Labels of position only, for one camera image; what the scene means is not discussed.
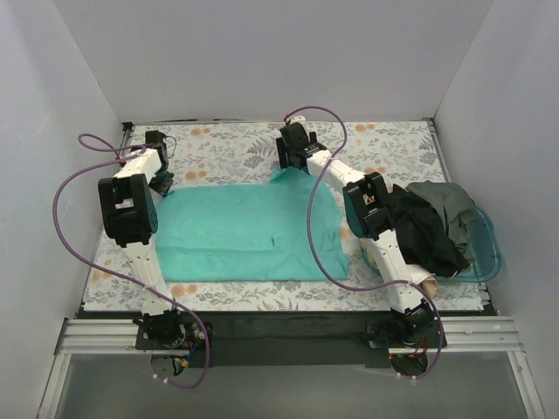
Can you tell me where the teal t shirt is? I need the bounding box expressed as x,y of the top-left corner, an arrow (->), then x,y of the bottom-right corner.
155,168 -> 349,282

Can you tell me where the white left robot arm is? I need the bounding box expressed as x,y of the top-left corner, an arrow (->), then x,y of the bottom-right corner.
98,130 -> 174,316

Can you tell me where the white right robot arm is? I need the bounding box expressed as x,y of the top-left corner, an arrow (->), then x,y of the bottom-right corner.
276,118 -> 431,316

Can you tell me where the black t shirt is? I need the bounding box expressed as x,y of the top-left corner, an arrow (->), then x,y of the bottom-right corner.
388,184 -> 469,278

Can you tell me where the grey t shirt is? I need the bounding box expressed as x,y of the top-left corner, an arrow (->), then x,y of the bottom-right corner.
406,181 -> 479,253

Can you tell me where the white t shirt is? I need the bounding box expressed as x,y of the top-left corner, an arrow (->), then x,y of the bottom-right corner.
407,264 -> 438,299

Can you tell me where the clear blue plastic basket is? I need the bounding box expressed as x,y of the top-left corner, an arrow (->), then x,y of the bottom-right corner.
360,205 -> 502,285

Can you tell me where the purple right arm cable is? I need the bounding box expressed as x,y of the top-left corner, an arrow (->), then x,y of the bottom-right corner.
282,104 -> 447,381

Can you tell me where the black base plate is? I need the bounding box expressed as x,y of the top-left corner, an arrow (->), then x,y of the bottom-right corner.
135,310 -> 451,370

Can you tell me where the aluminium front rail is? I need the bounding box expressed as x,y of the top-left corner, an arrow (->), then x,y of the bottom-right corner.
57,313 -> 523,354

